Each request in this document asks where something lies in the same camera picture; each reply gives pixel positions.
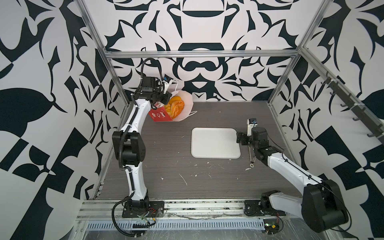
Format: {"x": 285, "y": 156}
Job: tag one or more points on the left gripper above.
{"x": 167, "y": 96}

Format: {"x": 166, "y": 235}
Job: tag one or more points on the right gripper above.
{"x": 243, "y": 141}

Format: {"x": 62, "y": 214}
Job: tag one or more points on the yellow oval fake bread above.
{"x": 168, "y": 106}

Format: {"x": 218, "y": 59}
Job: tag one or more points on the red white paper bag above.
{"x": 160, "y": 114}

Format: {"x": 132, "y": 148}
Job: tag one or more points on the orange croissant fake bread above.
{"x": 176, "y": 108}

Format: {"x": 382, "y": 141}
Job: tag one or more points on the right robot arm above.
{"x": 321, "y": 205}

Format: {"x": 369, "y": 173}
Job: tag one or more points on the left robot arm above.
{"x": 129, "y": 146}

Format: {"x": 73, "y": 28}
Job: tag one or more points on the white plastic tray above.
{"x": 215, "y": 143}

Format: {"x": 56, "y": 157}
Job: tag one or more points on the small green circuit board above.
{"x": 272, "y": 227}

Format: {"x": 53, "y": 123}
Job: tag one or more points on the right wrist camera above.
{"x": 251, "y": 123}

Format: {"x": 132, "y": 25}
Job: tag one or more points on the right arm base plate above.
{"x": 259, "y": 208}

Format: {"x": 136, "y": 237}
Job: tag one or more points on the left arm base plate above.
{"x": 152, "y": 209}

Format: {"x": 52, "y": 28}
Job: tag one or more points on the grey wall hook rail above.
{"x": 351, "y": 102}

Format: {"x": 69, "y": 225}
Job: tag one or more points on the white slotted cable duct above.
{"x": 184, "y": 224}

